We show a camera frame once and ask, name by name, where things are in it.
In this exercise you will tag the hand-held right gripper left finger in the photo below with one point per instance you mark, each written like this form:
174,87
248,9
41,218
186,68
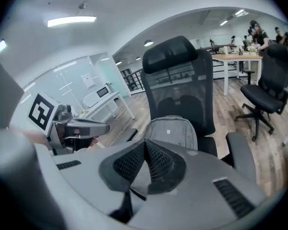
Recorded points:
91,176

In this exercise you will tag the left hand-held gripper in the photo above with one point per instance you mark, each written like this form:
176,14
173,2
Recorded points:
42,111

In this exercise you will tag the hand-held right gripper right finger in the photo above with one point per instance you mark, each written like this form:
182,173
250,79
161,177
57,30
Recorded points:
201,188

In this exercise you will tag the grey fabric backpack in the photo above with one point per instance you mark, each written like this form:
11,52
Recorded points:
172,130

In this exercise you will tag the black mesh office chair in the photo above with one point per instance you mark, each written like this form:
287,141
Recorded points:
182,85

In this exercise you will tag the person's left forearm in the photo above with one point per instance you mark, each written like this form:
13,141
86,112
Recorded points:
28,135

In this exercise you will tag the person's left hand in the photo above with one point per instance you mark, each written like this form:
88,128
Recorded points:
97,143

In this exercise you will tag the white desk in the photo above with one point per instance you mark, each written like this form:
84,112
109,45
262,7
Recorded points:
105,104

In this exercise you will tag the white microwave oven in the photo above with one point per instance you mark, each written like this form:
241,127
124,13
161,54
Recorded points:
103,91

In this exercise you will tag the white paper poster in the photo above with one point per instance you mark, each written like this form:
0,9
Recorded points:
88,80

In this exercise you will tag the black metal railing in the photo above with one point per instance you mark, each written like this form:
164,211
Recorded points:
134,80

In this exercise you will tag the black pendant lamp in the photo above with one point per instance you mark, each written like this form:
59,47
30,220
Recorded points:
148,42

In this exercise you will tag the round ceiling detector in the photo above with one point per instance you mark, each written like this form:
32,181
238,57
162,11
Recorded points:
83,6

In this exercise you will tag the wooden top desk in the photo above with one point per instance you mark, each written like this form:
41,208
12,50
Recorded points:
237,57

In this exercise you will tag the pale flower bouquet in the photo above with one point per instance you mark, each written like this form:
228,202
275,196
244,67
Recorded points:
253,49

